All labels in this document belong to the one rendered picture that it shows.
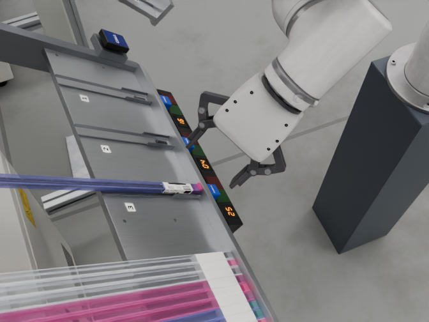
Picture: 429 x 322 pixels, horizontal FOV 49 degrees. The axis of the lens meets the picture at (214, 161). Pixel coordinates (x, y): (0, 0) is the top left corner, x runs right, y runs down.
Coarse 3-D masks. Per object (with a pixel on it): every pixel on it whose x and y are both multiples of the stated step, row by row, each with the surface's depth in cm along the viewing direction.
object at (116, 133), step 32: (64, 64) 80; (96, 64) 87; (64, 96) 74; (96, 96) 80; (128, 96) 85; (96, 128) 74; (128, 128) 80; (160, 128) 86; (96, 160) 69; (128, 160) 74; (160, 160) 80; (96, 192) 66; (128, 192) 69; (128, 224) 65; (160, 224) 69; (192, 224) 74; (128, 256) 61; (160, 256) 64
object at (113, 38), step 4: (104, 32) 87; (108, 32) 88; (108, 36) 87; (112, 36) 88; (116, 36) 89; (120, 36) 90; (112, 40) 87; (116, 40) 88; (120, 40) 89; (120, 44) 88; (124, 44) 89
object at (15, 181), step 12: (0, 180) 54; (12, 180) 55; (24, 180) 56; (36, 180) 58; (48, 180) 59; (60, 180) 60; (72, 180) 61; (84, 180) 63; (96, 180) 64; (108, 180) 66; (120, 180) 67; (156, 192) 72; (192, 192) 78
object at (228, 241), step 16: (144, 80) 91; (160, 112) 87; (176, 128) 85; (176, 144) 84; (192, 160) 82; (192, 176) 80; (208, 192) 78; (208, 208) 77; (224, 224) 75; (224, 240) 74; (240, 256) 72; (256, 288) 70; (272, 320) 67
